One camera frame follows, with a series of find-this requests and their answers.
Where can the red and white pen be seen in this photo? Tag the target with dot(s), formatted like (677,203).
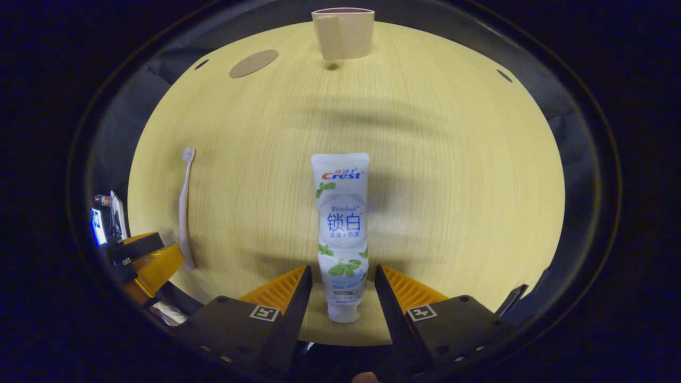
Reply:
(102,200)

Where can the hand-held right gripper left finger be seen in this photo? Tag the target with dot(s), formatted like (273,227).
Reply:
(292,319)

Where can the pale pink toothbrush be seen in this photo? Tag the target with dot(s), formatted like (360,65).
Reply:
(184,213)

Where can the cream cup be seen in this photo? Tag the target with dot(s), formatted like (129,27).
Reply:
(346,37)

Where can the white toothpaste tube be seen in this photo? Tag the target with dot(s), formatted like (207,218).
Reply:
(340,223)

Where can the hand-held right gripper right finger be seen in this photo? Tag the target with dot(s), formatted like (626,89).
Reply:
(391,314)

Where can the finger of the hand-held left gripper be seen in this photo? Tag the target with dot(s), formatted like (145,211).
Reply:
(135,247)

